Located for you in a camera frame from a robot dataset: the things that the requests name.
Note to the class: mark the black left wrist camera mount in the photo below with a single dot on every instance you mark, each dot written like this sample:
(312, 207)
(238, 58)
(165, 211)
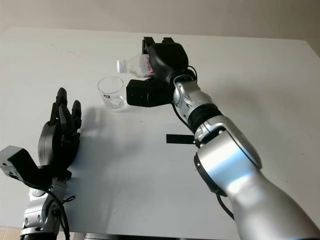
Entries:
(22, 165)

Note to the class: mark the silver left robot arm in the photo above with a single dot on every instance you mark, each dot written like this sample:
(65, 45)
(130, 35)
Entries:
(35, 215)

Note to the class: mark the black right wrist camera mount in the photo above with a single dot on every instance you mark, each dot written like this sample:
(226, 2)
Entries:
(147, 93)

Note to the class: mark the clear plastic water bottle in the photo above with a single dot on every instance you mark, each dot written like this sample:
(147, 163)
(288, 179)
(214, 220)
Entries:
(136, 66)

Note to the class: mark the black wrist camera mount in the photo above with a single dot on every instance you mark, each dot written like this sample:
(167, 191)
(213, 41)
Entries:
(147, 93)
(22, 165)

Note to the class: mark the black tape strip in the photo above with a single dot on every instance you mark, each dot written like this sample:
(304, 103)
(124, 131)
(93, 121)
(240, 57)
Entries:
(178, 139)

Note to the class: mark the clear glass cup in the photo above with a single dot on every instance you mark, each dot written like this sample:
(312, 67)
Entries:
(112, 97)

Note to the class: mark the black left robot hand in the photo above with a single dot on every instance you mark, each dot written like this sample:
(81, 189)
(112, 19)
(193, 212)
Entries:
(53, 145)

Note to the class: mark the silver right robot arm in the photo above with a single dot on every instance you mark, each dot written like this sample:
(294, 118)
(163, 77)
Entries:
(235, 160)

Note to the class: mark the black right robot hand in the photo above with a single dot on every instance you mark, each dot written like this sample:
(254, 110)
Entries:
(170, 58)

